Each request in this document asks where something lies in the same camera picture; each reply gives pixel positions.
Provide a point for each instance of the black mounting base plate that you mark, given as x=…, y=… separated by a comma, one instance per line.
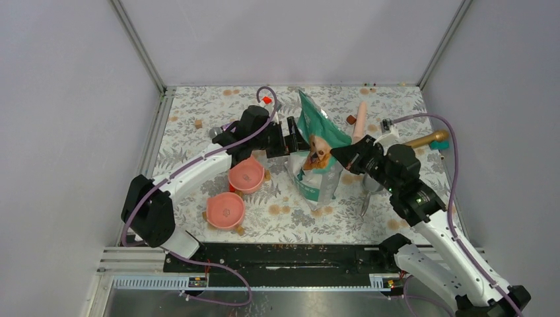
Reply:
x=289, y=265

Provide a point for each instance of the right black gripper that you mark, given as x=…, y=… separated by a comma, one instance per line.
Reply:
x=352, y=156

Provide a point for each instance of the near pink pet bowl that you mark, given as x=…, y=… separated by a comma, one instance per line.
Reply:
x=225, y=211

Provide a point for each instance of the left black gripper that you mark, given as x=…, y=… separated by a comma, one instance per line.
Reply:
x=293, y=142

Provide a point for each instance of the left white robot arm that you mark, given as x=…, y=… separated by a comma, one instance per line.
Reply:
x=148, y=209

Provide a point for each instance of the pink pet bowl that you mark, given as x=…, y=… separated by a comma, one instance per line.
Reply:
x=247, y=176
x=225, y=211

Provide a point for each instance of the purple glitter toy microphone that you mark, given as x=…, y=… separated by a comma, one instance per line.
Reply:
x=216, y=131

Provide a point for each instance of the metal food scoop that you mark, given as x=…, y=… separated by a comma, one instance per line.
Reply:
x=370, y=186

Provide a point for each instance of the far pink pet bowl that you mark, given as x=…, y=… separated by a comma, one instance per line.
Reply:
x=247, y=176

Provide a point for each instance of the floral table mat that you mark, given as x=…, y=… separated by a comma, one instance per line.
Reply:
x=277, y=213

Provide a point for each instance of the gold toy microphone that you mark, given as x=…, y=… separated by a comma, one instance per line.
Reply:
x=438, y=135

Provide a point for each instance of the teal toy block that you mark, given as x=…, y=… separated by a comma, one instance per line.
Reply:
x=439, y=145

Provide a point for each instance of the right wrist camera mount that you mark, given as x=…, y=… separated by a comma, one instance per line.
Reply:
x=389, y=131

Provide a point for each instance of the green pet food bag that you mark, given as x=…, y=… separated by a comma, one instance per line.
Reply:
x=314, y=172

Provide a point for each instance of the brown cube block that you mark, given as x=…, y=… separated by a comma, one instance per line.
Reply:
x=351, y=120

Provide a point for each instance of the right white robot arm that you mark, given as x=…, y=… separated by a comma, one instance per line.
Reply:
x=468, y=284

